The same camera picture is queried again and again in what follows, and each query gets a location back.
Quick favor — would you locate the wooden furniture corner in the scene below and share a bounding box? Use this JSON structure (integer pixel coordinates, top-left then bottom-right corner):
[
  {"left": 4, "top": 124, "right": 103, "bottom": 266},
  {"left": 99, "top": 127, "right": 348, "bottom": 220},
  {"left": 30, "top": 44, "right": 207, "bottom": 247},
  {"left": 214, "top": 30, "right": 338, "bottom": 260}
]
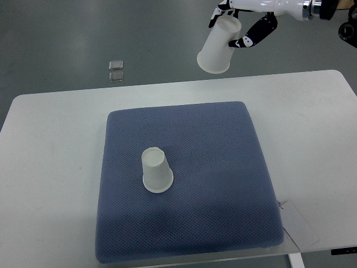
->
[{"left": 336, "top": 0, "right": 355, "bottom": 10}]

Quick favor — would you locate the black table control panel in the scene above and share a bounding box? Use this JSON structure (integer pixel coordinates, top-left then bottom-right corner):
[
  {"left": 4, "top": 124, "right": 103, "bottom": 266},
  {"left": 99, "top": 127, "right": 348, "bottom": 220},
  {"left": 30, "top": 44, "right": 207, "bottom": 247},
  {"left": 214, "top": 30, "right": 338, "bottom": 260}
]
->
[{"left": 331, "top": 247, "right": 357, "bottom": 256}]

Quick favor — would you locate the lower metal floor plate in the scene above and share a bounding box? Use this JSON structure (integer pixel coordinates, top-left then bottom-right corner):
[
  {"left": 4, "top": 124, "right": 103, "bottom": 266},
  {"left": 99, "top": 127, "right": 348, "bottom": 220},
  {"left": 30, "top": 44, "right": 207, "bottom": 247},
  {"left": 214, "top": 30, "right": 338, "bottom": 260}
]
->
[{"left": 109, "top": 71, "right": 124, "bottom": 82}]

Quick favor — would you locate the upper metal floor plate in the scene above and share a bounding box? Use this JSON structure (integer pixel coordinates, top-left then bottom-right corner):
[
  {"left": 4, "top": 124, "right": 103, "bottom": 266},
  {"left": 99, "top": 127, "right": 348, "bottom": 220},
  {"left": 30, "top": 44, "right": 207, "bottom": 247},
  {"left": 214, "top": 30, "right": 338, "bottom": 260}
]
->
[{"left": 109, "top": 60, "right": 123, "bottom": 70}]

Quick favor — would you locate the white table leg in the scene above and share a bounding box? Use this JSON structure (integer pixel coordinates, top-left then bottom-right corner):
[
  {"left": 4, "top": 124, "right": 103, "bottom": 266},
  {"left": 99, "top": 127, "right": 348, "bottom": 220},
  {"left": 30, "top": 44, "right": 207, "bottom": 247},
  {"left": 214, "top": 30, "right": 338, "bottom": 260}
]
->
[{"left": 288, "top": 253, "right": 305, "bottom": 268}]

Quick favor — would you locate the white paper tag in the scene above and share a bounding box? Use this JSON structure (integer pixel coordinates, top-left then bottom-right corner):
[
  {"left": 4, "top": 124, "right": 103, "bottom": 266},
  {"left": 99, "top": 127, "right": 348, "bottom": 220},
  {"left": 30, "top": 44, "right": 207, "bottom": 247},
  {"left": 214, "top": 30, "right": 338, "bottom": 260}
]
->
[{"left": 279, "top": 201, "right": 319, "bottom": 251}]

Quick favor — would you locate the white paper cup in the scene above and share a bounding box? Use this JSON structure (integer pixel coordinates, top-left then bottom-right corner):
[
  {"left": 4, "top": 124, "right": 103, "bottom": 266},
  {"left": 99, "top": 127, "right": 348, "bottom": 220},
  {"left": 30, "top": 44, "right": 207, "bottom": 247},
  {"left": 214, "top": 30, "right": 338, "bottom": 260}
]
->
[
  {"left": 196, "top": 16, "right": 242, "bottom": 74},
  {"left": 142, "top": 147, "right": 173, "bottom": 193}
]

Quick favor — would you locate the blue textured cushion pad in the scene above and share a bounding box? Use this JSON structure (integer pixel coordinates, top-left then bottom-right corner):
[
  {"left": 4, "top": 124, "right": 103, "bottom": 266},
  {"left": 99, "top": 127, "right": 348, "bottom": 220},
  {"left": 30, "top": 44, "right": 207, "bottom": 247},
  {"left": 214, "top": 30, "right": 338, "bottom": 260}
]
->
[{"left": 95, "top": 102, "right": 284, "bottom": 264}]

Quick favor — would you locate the white paper cup on cushion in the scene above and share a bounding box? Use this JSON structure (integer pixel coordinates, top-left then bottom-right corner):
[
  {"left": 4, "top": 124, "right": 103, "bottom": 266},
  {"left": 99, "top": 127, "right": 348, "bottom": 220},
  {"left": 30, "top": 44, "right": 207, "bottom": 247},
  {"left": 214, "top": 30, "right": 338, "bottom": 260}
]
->
[{"left": 142, "top": 147, "right": 173, "bottom": 193}]

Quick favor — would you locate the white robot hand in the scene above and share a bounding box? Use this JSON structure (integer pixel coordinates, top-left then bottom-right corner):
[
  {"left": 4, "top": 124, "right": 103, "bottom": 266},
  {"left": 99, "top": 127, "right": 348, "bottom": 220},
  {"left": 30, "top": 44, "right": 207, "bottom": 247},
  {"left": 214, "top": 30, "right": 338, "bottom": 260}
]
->
[{"left": 209, "top": 0, "right": 311, "bottom": 48}]

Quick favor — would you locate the metal floor plate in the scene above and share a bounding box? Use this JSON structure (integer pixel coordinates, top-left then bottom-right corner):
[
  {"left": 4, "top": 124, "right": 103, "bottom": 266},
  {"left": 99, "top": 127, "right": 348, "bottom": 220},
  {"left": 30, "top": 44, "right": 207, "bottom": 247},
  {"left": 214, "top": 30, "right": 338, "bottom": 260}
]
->
[
  {"left": 109, "top": 60, "right": 123, "bottom": 70},
  {"left": 109, "top": 71, "right": 124, "bottom": 82}
]

